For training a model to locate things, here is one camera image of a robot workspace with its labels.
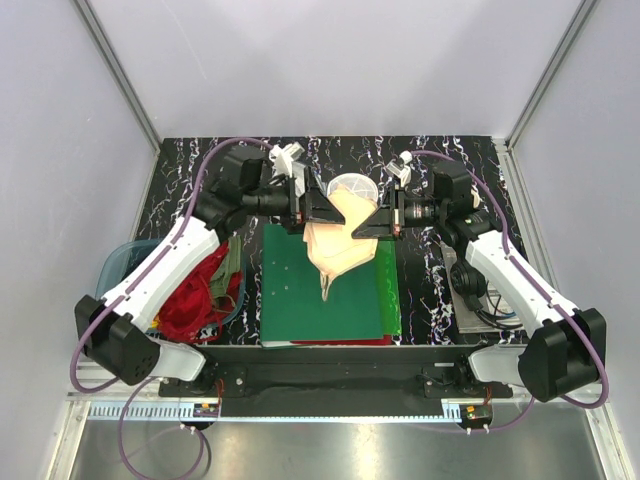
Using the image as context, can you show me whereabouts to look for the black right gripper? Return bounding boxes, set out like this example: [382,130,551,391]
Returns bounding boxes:
[353,185,447,242]

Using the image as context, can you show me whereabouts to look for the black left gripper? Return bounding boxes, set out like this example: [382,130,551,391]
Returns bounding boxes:
[244,166,346,234]

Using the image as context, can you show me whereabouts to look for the beige bra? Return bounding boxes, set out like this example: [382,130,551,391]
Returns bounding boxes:
[303,185,378,301]

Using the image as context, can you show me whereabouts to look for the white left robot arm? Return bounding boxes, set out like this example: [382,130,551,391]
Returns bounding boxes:
[69,138,345,396]

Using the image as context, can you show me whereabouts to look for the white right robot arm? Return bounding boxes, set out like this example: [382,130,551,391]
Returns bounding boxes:
[353,162,610,408]

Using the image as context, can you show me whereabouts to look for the light green plastic folder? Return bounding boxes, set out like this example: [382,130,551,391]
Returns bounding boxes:
[374,241,402,337]

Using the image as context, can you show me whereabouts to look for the olive green garment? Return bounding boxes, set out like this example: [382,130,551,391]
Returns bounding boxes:
[209,235,243,312]

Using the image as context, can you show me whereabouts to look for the red folder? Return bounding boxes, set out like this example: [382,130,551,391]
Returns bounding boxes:
[292,335,392,346]

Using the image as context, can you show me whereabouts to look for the red garment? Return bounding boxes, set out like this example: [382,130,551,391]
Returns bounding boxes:
[156,240,244,344]

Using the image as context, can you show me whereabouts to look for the blue plastic basket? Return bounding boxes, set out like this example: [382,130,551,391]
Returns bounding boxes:
[96,239,246,337]

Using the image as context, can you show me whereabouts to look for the black round camera lens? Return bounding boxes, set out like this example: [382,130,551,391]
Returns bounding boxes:
[449,258,487,312]

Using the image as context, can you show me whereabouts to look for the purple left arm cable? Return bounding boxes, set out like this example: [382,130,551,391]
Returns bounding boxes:
[69,137,281,477]

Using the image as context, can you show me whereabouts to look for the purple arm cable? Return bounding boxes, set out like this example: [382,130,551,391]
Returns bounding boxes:
[409,149,611,434]
[69,137,281,477]

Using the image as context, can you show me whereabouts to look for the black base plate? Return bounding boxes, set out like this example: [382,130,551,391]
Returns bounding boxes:
[159,346,512,398]

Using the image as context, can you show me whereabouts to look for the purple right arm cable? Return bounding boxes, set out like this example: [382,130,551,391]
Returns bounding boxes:
[409,149,611,434]

